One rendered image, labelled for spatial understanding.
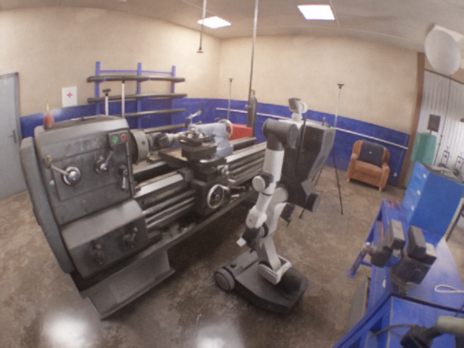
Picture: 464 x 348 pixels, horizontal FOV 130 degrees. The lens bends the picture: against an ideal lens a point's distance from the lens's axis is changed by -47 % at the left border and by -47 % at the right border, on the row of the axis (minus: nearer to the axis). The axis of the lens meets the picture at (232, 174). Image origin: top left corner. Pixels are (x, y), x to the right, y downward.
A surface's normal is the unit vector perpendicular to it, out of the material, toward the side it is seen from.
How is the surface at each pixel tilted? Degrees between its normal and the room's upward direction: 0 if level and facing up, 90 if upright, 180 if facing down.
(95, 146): 90
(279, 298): 0
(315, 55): 90
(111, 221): 32
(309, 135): 90
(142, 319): 0
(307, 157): 90
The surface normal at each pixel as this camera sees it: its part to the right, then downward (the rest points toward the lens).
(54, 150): 0.81, 0.27
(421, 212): -0.58, 0.26
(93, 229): 0.49, -0.64
